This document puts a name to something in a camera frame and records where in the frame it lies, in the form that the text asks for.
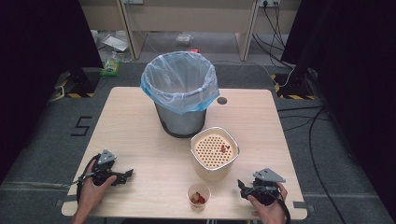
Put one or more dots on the black stand base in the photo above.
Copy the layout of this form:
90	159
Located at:
295	81
82	81

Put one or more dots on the red food scraps in cup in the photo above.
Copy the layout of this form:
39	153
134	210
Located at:
198	198

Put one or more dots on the small clear plastic cup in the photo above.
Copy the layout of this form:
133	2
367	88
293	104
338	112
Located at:
199	188

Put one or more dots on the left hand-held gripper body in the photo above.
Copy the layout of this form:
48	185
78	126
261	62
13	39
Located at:
102	174

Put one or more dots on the small red object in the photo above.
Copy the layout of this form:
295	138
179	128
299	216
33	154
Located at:
194	50

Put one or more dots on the beige container with perforated strainer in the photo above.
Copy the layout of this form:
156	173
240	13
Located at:
214	169

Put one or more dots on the red food scraps in strainer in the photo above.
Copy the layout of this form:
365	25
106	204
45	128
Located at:
224	148

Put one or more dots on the green plastic packet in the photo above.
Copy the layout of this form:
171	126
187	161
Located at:
110	67

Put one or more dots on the metal mesh waste bin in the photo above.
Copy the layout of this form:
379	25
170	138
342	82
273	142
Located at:
182	122

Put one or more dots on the person's right hand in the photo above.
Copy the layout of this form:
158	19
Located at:
269	213

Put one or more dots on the white wall power socket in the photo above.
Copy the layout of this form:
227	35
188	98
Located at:
269	2

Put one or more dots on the clear plastic box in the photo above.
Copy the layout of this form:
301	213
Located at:
183	38

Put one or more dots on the person's left hand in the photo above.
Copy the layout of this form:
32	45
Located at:
90	194

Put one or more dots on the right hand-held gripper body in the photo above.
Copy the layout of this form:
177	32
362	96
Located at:
266	191

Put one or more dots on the blue plastic bin liner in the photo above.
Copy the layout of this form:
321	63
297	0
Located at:
177	77

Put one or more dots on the white paper sheets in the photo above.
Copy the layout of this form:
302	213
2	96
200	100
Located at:
115	43

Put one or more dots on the yellow black hazard tape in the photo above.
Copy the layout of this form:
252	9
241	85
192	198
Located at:
295	96
76	95

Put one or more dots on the black curtain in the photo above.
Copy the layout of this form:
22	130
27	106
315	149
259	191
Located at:
37	62
358	77

